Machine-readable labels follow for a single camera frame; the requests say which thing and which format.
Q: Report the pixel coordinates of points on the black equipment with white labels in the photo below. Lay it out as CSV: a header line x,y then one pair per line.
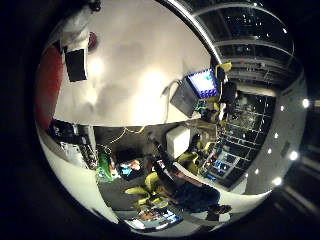
x,y
71,133

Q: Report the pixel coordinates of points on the green bag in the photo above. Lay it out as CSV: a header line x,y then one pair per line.
x,y
104,168

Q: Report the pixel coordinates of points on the open laptop with lit screen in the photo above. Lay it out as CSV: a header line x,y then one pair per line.
x,y
201,83

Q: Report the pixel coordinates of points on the white box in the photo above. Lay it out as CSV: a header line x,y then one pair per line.
x,y
178,141

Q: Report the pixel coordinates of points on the yellow-green office chair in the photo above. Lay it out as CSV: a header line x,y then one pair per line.
x,y
151,181

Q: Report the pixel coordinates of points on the seated person in dark clothes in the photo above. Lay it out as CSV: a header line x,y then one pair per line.
x,y
196,196

